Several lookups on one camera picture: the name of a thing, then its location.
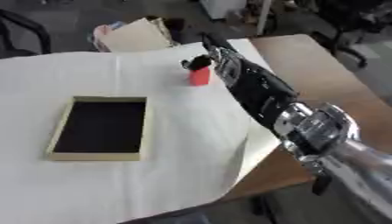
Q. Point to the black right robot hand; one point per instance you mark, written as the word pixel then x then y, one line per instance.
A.
pixel 258 87

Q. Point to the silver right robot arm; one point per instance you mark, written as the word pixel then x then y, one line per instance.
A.
pixel 331 137

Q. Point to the tan box with black inside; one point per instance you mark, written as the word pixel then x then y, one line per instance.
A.
pixel 102 128

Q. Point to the red block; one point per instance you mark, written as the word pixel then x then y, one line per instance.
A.
pixel 199 77

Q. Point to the white cabinet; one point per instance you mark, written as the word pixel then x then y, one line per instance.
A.
pixel 222 8

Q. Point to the black office chair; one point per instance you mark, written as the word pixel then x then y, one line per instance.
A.
pixel 347 20

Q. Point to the white post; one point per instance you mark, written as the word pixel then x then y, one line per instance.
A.
pixel 263 17

